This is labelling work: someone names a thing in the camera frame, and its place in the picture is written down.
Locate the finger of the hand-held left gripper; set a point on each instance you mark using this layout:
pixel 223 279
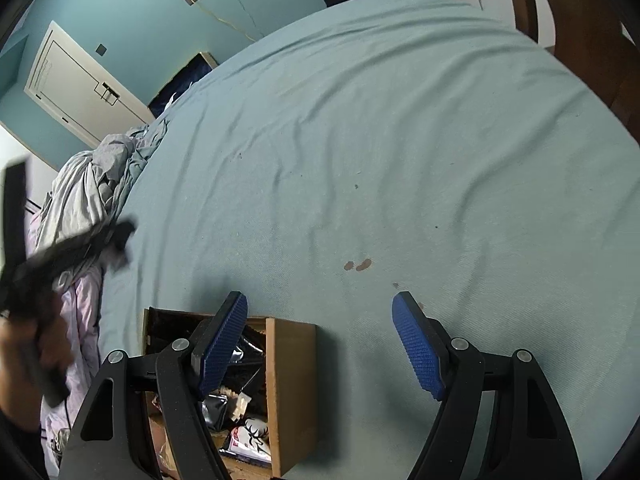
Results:
pixel 95 242

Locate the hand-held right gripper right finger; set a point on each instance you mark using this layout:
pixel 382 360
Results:
pixel 417 345

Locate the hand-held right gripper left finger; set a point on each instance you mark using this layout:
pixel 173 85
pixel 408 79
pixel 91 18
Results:
pixel 222 345

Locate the cardboard box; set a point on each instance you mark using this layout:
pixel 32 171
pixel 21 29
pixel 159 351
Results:
pixel 292 385

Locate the person's left hand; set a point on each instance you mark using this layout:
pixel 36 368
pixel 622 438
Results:
pixel 12 385

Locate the grey crumpled blanket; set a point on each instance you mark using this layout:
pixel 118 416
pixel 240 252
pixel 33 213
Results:
pixel 95 185

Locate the lilac sheet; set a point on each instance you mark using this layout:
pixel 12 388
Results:
pixel 80 320

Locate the white door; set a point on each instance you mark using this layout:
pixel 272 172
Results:
pixel 65 80

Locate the dark blue cloth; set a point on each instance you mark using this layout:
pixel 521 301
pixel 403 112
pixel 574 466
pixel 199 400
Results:
pixel 180 85

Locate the blue-grey bed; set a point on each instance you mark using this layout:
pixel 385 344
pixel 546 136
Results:
pixel 375 160

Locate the brown wooden chair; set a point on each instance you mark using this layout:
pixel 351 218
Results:
pixel 585 25

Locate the grey wall switch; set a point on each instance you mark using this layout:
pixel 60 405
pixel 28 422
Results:
pixel 101 49

